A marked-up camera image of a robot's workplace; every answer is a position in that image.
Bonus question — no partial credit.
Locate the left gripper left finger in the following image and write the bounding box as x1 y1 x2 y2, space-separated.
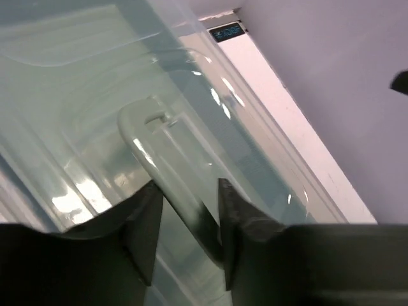
1 182 163 305

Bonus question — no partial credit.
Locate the right blue table label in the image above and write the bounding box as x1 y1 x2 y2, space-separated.
208 22 246 43

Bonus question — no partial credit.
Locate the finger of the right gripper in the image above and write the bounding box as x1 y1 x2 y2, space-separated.
389 70 408 95

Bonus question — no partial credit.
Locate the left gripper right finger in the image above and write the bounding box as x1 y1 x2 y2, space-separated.
218 178 407 305

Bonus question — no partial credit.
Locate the green toolbox with clear lid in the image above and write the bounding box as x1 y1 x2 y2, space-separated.
1 1 346 305

